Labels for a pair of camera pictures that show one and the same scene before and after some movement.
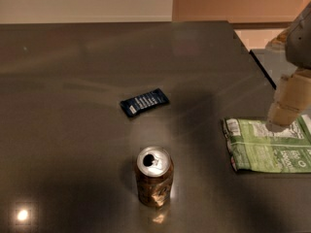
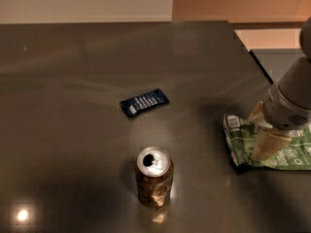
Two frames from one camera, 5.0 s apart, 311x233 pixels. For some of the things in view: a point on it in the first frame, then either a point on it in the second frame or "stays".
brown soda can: x=155 y=170 stays
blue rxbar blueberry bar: x=142 y=102 stays
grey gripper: x=299 y=46 → x=282 y=111
